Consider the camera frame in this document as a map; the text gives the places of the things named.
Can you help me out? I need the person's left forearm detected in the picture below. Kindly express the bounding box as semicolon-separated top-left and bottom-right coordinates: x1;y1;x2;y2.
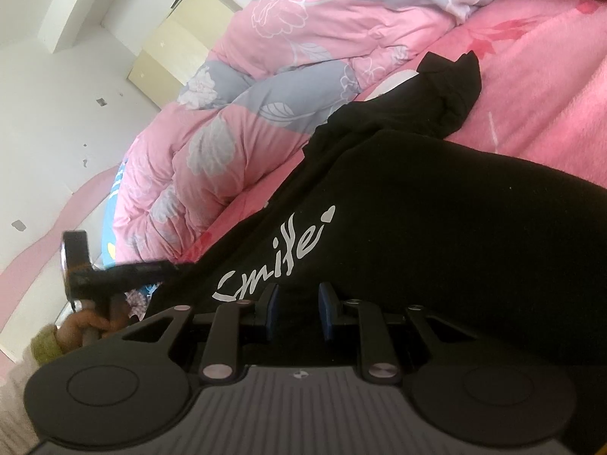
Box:
0;325;64;455

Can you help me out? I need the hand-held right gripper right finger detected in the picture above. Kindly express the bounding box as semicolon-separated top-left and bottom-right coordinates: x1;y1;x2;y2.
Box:
319;282;477;384

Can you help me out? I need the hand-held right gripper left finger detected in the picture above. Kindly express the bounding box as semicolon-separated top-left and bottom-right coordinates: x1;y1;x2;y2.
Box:
121;284;280;384

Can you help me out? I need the pink grey floral quilt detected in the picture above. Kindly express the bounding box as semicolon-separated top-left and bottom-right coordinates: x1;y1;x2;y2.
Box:
114;0;513;266

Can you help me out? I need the person's left hand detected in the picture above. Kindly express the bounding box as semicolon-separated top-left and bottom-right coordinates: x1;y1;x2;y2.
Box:
54;298;131;354

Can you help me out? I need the black shirt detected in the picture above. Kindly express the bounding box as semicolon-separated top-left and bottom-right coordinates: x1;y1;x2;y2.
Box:
142;51;607;437

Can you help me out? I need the pink and white headboard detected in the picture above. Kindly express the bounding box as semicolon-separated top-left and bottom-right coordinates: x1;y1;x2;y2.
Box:
0;166;124;351

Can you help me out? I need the cream wardrobe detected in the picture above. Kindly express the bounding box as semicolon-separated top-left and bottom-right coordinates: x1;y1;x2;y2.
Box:
128;0;242;112

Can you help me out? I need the blue cartoon print quilt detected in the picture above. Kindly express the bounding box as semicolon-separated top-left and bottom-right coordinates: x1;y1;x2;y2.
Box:
102;161;131;268

